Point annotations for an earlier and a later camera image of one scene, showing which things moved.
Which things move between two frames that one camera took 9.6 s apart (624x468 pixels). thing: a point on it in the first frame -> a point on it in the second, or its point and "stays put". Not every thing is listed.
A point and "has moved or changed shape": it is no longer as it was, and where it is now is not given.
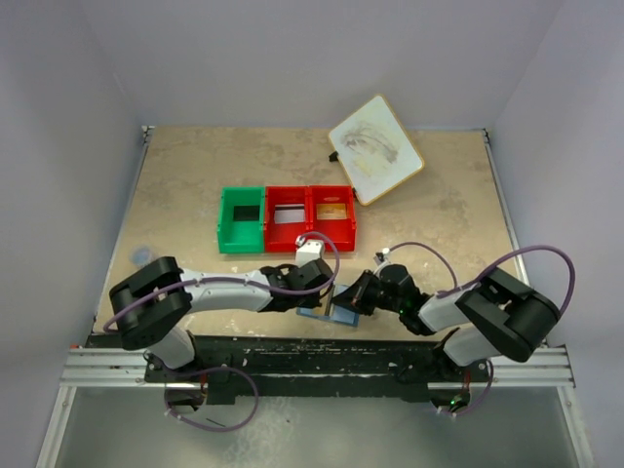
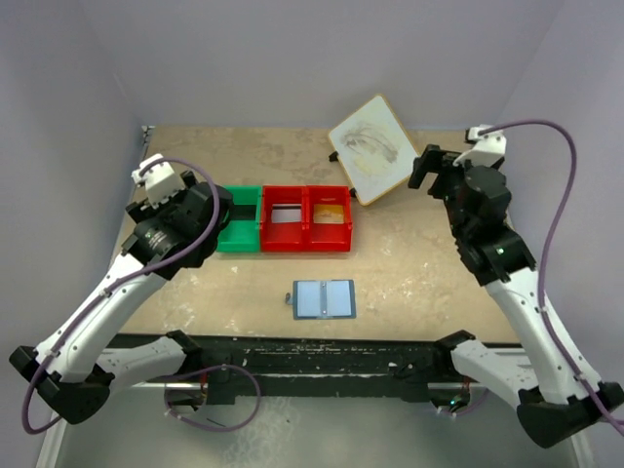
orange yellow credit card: [331, 211] has moved or changed shape
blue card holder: [331, 310] has moved or changed shape
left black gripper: [311, 301] -> [141, 211]
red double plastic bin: [318, 213] stays put
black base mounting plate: [316, 366] stays put
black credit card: [246, 213] stays put
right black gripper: [355, 296] -> [435, 161]
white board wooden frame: [373, 150] stays put
